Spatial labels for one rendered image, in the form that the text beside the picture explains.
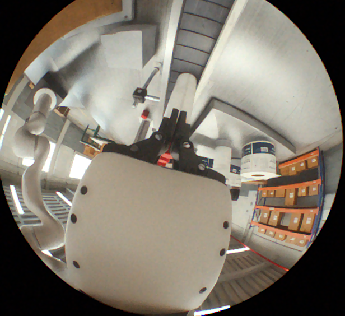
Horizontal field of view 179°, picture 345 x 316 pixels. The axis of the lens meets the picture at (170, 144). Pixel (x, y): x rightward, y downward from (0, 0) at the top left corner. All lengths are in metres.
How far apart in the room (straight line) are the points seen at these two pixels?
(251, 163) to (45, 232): 0.85
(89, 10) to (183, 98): 0.25
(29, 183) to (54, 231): 0.19
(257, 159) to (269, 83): 0.32
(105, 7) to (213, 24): 0.20
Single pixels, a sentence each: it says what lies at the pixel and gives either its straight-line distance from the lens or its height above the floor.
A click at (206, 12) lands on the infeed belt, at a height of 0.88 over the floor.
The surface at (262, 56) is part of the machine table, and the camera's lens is 0.34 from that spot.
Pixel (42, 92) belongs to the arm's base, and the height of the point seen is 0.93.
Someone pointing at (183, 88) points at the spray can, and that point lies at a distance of 0.24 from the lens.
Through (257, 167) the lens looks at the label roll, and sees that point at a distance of 0.53.
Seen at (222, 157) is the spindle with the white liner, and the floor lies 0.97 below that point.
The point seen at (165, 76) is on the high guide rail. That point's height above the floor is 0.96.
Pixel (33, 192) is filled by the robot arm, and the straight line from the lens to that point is 0.53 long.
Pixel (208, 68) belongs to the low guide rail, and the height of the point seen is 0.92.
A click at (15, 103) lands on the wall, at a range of 5.48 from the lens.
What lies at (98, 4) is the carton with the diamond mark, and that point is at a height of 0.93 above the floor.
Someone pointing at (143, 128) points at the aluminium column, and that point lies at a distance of 0.63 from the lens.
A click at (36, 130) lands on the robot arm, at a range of 0.72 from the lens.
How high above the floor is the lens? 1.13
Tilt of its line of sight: 19 degrees down
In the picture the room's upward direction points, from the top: 165 degrees counter-clockwise
